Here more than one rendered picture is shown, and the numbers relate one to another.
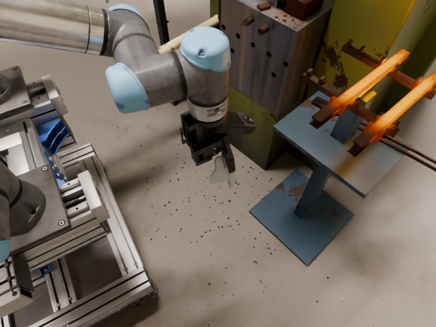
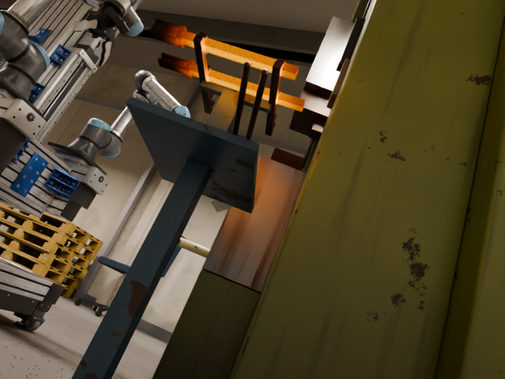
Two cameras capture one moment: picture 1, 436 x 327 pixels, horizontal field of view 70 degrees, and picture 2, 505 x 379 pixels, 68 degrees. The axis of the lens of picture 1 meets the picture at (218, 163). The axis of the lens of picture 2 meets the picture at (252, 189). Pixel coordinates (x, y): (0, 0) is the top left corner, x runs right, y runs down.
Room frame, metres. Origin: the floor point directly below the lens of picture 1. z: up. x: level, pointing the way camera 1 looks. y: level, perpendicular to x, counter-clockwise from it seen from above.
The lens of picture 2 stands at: (0.25, -1.24, 0.31)
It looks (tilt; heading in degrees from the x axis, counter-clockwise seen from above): 21 degrees up; 50
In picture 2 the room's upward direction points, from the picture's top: 24 degrees clockwise
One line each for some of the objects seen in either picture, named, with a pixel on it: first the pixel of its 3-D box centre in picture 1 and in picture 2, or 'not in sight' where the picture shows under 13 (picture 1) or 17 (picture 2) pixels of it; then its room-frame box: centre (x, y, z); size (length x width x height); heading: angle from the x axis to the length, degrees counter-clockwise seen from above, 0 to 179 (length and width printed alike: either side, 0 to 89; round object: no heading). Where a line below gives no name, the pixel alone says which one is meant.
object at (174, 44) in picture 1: (186, 37); (217, 257); (1.39, 0.16, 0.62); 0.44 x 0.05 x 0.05; 135
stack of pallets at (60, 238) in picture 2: not in sight; (37, 248); (1.79, 3.87, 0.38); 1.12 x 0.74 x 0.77; 119
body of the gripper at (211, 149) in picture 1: (205, 131); (104, 19); (0.41, 0.02, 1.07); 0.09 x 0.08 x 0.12; 119
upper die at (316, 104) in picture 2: not in sight; (339, 125); (1.36, -0.30, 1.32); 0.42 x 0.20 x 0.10; 135
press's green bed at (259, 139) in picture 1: (276, 102); (252, 375); (1.33, -0.34, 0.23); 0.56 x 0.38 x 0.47; 135
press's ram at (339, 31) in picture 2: not in sight; (357, 78); (1.33, -0.33, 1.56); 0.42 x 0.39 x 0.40; 135
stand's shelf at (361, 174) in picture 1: (340, 137); (201, 165); (0.72, -0.45, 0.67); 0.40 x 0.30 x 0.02; 43
